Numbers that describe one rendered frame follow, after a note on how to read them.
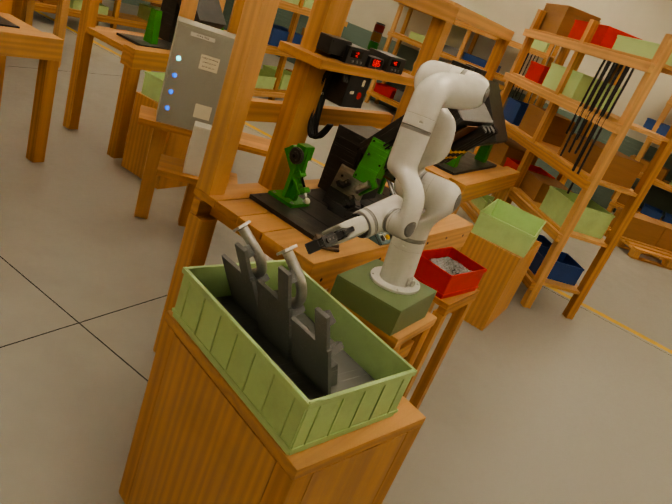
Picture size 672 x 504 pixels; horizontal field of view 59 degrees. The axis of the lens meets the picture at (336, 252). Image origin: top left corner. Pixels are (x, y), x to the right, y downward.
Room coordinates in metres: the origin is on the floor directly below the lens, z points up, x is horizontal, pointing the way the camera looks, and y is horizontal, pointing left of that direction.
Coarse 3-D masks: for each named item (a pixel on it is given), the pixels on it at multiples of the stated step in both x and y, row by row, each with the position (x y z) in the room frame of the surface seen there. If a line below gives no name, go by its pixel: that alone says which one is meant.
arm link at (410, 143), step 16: (400, 128) 1.69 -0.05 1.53; (416, 128) 1.66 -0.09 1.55; (400, 144) 1.66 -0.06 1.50; (416, 144) 1.66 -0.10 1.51; (400, 160) 1.65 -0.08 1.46; (416, 160) 1.66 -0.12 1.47; (400, 176) 1.62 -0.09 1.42; (416, 176) 1.65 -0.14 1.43; (416, 192) 1.61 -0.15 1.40; (416, 208) 1.59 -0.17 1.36; (400, 224) 1.57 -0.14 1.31; (416, 224) 1.60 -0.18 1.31
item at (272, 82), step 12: (288, 0) 8.24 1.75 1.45; (300, 0) 8.44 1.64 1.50; (312, 0) 8.72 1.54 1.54; (300, 12) 8.42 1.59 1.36; (348, 12) 9.55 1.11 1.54; (276, 36) 8.26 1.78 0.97; (288, 36) 8.45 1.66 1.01; (300, 36) 8.69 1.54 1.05; (276, 48) 8.24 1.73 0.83; (264, 72) 8.67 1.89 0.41; (276, 72) 8.46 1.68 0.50; (288, 72) 9.10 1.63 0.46; (264, 84) 8.25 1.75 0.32; (276, 84) 8.44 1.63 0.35; (264, 96) 8.20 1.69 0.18; (276, 96) 8.45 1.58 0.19
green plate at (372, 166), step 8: (376, 144) 2.74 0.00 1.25; (368, 152) 2.73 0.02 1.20; (376, 152) 2.72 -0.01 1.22; (384, 152) 2.71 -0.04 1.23; (368, 160) 2.72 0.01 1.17; (376, 160) 2.70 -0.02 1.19; (384, 160) 2.69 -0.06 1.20; (360, 168) 2.71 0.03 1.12; (368, 168) 2.70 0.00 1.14; (376, 168) 2.69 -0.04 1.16; (352, 176) 2.71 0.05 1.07; (360, 176) 2.70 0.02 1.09; (368, 176) 2.68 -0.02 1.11; (376, 176) 2.67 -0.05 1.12
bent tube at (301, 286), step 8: (288, 248) 1.40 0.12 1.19; (288, 256) 1.40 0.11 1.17; (288, 264) 1.40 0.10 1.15; (296, 264) 1.40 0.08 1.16; (296, 272) 1.39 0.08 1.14; (304, 280) 1.40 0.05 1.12; (296, 288) 1.39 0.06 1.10; (304, 288) 1.39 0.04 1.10; (296, 296) 1.40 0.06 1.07; (304, 296) 1.40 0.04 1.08; (296, 304) 1.41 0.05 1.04
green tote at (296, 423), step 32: (192, 288) 1.49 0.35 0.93; (224, 288) 1.65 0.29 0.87; (320, 288) 1.72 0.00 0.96; (192, 320) 1.46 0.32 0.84; (224, 320) 1.38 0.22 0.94; (352, 320) 1.61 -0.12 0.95; (224, 352) 1.35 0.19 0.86; (256, 352) 1.27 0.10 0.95; (352, 352) 1.58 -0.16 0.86; (384, 352) 1.52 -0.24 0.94; (256, 384) 1.25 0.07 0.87; (288, 384) 1.19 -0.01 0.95; (384, 384) 1.35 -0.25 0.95; (256, 416) 1.23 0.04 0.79; (288, 416) 1.17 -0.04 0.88; (320, 416) 1.19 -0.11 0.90; (352, 416) 1.29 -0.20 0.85; (384, 416) 1.41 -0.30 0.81; (288, 448) 1.14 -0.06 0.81
